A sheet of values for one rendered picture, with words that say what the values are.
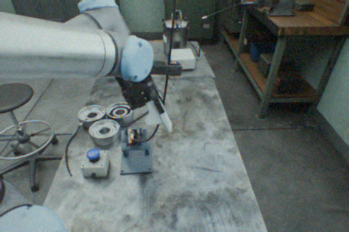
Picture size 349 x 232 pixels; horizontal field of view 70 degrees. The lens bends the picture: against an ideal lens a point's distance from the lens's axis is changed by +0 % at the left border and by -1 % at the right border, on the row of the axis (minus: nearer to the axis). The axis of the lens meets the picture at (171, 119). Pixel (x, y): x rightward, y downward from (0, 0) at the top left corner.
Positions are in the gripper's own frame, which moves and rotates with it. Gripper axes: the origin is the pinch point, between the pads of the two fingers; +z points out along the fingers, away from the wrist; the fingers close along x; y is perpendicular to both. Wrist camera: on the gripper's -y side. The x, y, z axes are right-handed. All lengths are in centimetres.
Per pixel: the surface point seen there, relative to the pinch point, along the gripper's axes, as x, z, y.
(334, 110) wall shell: -95, 115, -114
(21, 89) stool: -97, -11, 81
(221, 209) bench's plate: 16.6, 23.8, -2.2
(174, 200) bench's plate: 11.5, 18.3, 8.8
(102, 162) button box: -1.4, 4.5, 24.4
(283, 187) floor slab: -51, 117, -42
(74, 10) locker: -304, -35, 68
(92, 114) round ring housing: -30.8, 0.6, 29.1
